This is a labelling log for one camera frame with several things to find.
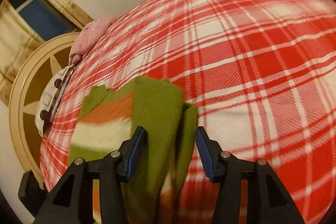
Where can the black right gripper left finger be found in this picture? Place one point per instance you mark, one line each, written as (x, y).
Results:
(71, 200)

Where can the olive green sweater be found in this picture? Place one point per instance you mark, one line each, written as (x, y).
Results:
(108, 117)

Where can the white patterned pillow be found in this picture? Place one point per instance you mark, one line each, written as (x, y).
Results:
(50, 99)

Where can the beige wooden headboard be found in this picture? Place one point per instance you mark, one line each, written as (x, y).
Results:
(31, 80)

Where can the beige floral left curtain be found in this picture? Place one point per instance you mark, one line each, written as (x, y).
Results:
(17, 41)

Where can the red white plaid bedspread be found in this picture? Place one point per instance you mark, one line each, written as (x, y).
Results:
(260, 72)

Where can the dark blue window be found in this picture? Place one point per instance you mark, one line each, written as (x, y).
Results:
(43, 18)

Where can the pink pillow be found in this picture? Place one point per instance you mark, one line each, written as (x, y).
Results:
(88, 38)

